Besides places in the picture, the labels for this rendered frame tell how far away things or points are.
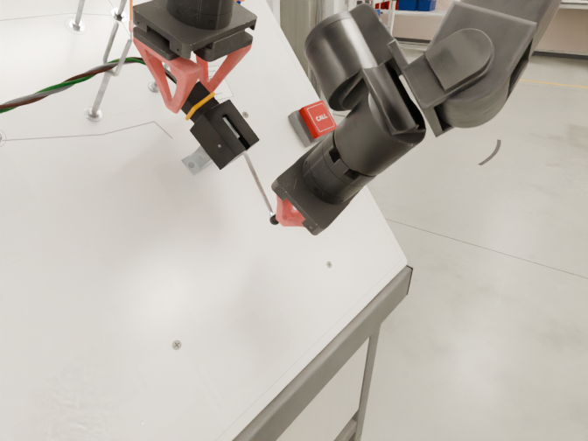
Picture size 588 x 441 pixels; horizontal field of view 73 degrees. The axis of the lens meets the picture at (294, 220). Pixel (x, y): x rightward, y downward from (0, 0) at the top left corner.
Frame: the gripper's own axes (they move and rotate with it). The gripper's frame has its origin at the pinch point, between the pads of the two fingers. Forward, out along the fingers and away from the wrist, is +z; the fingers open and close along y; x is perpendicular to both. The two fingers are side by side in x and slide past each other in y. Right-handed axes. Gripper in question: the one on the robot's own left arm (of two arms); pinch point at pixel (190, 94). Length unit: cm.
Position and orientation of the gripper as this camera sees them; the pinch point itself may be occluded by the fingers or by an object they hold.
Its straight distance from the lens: 46.4
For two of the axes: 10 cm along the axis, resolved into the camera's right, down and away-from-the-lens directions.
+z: -2.9, 5.8, 7.6
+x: 8.0, 5.8, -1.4
